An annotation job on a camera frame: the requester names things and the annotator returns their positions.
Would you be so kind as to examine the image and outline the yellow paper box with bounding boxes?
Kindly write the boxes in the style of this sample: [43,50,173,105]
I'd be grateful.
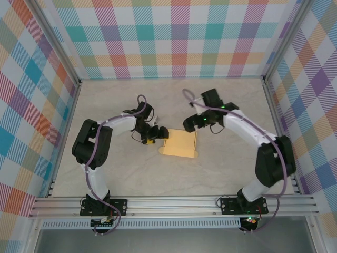
[158,128,200,160]

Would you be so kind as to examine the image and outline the grey metal panel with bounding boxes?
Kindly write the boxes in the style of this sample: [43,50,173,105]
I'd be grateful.
[34,228,316,253]

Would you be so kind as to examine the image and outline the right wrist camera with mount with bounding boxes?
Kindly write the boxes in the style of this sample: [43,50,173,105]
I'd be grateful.
[190,96,205,109]

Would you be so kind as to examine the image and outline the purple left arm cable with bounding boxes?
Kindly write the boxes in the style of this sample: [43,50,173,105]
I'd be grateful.
[84,94,148,236]

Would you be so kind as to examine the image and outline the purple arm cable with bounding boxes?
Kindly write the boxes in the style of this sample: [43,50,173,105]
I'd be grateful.
[182,89,288,234]
[84,94,148,236]

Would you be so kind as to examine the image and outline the aluminium mounting rail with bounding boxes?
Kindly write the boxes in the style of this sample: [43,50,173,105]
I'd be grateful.
[28,194,321,219]

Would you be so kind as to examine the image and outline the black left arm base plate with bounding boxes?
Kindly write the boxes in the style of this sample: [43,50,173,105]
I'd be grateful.
[80,199,128,217]

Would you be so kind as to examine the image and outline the aluminium right side rail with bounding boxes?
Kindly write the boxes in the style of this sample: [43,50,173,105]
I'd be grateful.
[262,77,302,196]

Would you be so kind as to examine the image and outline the aluminium left side rail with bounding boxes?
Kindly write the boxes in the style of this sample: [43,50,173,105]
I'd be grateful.
[46,80,83,198]

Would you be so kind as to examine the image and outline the slotted grey cable duct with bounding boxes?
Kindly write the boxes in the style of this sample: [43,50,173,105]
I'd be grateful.
[41,220,242,229]

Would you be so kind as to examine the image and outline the aluminium right frame post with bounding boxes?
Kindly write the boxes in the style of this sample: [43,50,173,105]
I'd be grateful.
[262,0,316,83]

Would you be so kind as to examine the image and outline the aluminium frame post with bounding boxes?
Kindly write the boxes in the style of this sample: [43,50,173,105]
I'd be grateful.
[27,0,82,86]
[262,0,316,83]

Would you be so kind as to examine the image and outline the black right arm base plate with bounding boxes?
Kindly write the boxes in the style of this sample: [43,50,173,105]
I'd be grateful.
[220,197,269,216]

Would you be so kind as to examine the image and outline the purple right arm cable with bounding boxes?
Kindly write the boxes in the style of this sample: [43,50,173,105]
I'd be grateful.
[182,89,288,234]

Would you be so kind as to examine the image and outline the aluminium left frame post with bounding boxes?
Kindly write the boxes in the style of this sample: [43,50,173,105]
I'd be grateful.
[27,0,82,86]

